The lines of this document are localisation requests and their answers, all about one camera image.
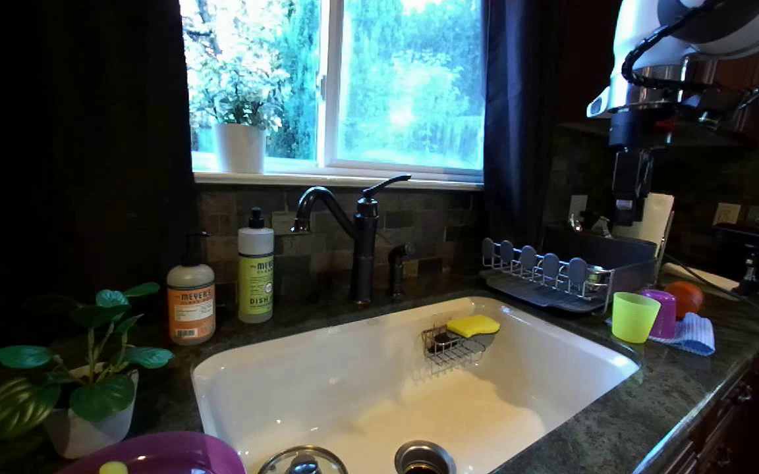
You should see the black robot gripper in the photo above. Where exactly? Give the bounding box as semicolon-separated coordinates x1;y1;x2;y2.
610;108;648;223

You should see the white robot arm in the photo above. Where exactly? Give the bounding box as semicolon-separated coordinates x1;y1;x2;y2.
586;0;759;223

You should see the stainless steel dish rack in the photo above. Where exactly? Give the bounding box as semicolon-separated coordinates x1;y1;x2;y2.
480;228;656;312

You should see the dark navy curtain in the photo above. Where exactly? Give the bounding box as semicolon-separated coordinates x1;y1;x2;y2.
482;0;563;241

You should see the orange fruit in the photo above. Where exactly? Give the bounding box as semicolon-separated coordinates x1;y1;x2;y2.
668;281;705;316

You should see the lime green plastic cup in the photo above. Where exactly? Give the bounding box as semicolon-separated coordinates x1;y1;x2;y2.
611;293;663;343

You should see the purple plastic cup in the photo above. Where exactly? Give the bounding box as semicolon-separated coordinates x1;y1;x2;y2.
647;290;677;340

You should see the yellow sponge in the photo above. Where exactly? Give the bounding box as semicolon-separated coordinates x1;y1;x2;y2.
449;312;501;340

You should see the dark side sprayer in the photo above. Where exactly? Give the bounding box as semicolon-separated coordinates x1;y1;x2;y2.
389;245;406;300

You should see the dark bronze faucet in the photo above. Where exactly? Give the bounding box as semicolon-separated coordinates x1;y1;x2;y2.
294;173;410;304

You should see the white kitchen sink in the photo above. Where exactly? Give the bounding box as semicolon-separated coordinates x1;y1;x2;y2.
194;296;638;474

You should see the metal sink drain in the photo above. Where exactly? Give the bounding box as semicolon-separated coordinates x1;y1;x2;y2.
394;440;456;474

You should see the white pot window plant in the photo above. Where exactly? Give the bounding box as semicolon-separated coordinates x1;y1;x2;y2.
212;82;273;173

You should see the green soap bottle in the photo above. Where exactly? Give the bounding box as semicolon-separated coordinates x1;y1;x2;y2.
238;208;274;323

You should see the metal sink strainer lid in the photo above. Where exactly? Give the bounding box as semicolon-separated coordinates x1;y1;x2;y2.
258;444;348;474

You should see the green potted houseplant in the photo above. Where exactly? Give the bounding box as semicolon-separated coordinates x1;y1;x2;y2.
0;281;174;461

